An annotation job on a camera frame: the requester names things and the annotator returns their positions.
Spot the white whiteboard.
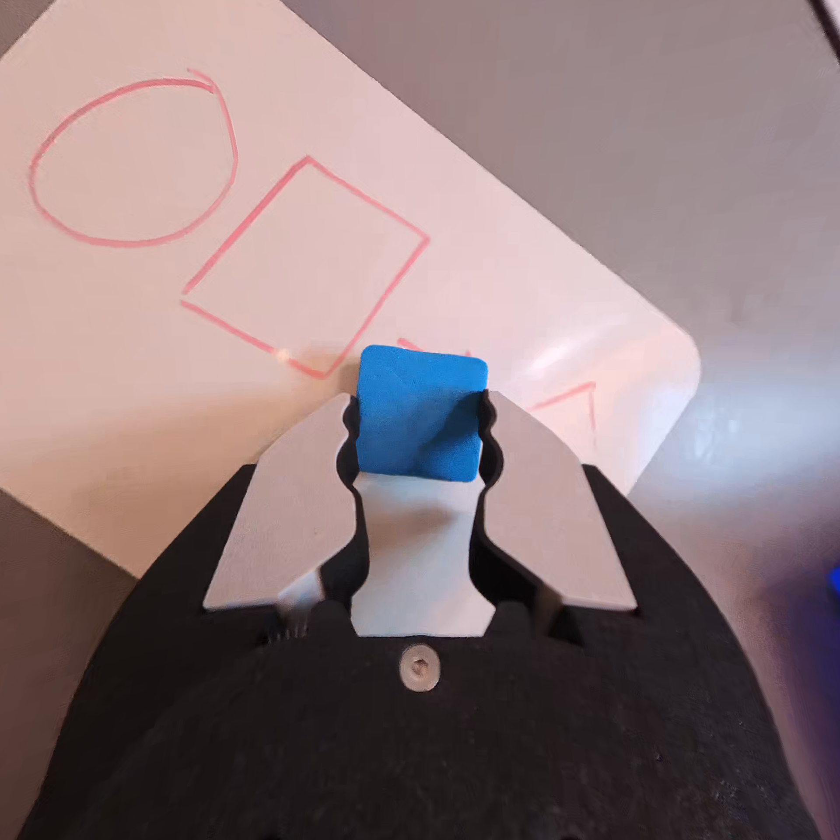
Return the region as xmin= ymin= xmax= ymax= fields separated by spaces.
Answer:
xmin=0 ymin=0 xmax=704 ymax=640

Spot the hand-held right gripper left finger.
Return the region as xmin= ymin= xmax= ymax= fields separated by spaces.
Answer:
xmin=204 ymin=392 xmax=370 ymax=613

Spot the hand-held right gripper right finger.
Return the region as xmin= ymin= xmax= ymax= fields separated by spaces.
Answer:
xmin=468 ymin=389 xmax=639 ymax=615

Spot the blue whiteboard eraser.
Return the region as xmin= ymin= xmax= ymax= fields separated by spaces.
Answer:
xmin=355 ymin=344 xmax=493 ymax=483

